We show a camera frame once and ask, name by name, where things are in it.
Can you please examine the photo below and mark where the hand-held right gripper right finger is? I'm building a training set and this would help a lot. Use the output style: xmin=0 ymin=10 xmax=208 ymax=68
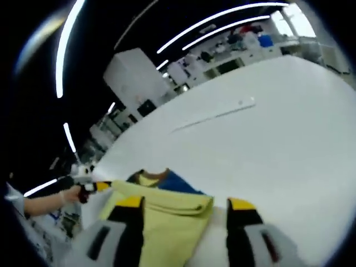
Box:
xmin=226 ymin=197 xmax=305 ymax=267

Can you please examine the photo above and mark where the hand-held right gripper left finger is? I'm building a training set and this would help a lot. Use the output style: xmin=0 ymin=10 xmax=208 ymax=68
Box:
xmin=73 ymin=196 xmax=145 ymax=267

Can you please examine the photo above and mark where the yellow blue grey garment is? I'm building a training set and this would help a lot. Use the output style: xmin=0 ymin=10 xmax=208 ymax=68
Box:
xmin=98 ymin=167 xmax=215 ymax=267

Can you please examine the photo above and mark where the person's left hand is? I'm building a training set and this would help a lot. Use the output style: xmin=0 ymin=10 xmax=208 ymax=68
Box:
xmin=60 ymin=185 xmax=82 ymax=204

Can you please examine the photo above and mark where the short ceiling light strip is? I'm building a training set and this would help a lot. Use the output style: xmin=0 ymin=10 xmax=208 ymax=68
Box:
xmin=63 ymin=122 xmax=77 ymax=154
xmin=23 ymin=178 xmax=58 ymax=198

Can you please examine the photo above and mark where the person's white printed shirt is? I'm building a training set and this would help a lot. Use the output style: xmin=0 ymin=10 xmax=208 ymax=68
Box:
xmin=4 ymin=182 xmax=28 ymax=221

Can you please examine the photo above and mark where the black box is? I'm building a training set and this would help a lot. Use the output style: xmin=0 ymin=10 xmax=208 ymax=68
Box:
xmin=137 ymin=100 xmax=156 ymax=117

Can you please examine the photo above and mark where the white square pillar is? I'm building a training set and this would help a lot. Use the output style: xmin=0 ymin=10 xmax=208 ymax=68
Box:
xmin=103 ymin=47 xmax=171 ymax=112

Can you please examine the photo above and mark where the long curved ceiling light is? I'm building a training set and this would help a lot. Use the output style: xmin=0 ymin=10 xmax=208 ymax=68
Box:
xmin=55 ymin=0 xmax=86 ymax=99

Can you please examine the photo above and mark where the white storage cabinets row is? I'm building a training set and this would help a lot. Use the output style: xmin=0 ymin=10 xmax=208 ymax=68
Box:
xmin=177 ymin=40 xmax=283 ymax=82

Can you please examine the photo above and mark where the blue bin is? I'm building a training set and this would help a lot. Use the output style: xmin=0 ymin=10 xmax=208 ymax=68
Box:
xmin=258 ymin=34 xmax=274 ymax=48

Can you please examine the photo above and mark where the long ceiling light strip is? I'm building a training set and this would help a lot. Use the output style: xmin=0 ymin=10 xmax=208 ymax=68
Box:
xmin=181 ymin=14 xmax=271 ymax=52
xmin=156 ymin=2 xmax=290 ymax=55

